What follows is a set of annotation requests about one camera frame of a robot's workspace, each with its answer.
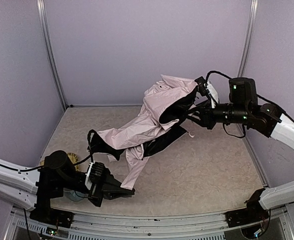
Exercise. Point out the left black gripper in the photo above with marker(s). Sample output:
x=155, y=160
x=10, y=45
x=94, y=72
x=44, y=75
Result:
x=99, y=187

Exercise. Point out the left aluminium frame post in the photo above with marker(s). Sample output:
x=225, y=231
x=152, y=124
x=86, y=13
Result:
x=50, y=54

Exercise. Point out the pink and black folding umbrella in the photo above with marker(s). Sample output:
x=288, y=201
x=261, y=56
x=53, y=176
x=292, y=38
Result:
x=152, y=130

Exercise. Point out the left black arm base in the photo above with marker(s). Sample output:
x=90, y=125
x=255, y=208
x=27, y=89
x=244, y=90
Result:
x=45, y=214

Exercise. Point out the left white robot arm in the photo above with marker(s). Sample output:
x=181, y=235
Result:
x=33, y=188

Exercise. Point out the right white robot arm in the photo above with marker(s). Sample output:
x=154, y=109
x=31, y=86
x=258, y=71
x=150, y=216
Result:
x=268, y=119

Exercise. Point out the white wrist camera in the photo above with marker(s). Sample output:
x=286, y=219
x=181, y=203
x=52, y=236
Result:
x=88, y=182
x=206, y=89

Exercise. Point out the light blue plastic pitcher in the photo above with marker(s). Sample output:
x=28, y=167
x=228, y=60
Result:
x=74, y=196

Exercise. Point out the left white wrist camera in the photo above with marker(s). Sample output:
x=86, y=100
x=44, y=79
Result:
x=88, y=182

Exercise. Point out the woven bamboo tray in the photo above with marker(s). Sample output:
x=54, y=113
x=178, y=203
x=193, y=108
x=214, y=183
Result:
x=73, y=157

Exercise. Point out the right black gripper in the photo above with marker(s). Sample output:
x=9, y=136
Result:
x=205, y=116

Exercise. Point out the aluminium front rail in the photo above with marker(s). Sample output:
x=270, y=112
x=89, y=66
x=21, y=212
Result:
x=206, y=226

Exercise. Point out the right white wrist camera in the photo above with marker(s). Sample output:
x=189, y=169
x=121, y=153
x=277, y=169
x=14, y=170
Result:
x=206, y=89

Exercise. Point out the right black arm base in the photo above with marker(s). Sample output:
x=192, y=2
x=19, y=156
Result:
x=253, y=212

